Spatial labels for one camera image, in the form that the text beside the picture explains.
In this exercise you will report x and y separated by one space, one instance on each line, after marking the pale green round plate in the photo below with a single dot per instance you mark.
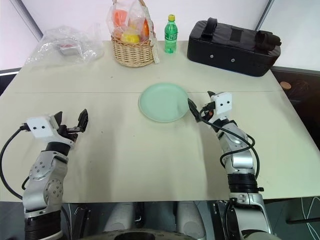
162 102

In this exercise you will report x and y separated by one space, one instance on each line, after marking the white ribbon strip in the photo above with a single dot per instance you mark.
155 50

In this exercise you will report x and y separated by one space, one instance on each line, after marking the black padded carry case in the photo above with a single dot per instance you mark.
230 52

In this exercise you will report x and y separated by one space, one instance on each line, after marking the small grey box red top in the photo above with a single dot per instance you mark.
68 49

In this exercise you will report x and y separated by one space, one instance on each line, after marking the crumpled clear plastic bag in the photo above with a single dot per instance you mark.
85 47

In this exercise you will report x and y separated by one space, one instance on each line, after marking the green plastic bottle yellow cap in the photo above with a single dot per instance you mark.
170 35

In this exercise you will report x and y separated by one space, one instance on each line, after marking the grey rounded robot leg shape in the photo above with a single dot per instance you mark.
191 216

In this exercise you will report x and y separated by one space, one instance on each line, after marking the yellow lemon fruit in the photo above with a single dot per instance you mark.
130 38

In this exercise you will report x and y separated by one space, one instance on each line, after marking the clear plastic fruit bag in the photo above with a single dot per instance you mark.
117 27

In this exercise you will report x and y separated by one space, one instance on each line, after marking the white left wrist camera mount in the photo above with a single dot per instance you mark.
41 126

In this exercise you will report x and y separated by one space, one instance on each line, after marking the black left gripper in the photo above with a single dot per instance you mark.
67 132

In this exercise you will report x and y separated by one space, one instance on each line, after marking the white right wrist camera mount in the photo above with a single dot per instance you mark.
223 103

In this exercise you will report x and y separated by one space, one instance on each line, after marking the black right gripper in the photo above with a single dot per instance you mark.
208 112

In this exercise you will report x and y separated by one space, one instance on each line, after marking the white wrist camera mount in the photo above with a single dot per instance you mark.
41 126
223 103

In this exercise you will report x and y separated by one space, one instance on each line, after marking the pink orange peach fruit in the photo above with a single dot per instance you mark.
119 16

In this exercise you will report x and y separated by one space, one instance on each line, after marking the dark side table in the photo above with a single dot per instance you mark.
302 100

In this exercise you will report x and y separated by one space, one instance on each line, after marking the brown round disc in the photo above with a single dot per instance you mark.
286 85

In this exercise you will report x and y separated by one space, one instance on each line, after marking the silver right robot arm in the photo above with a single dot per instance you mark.
240 160

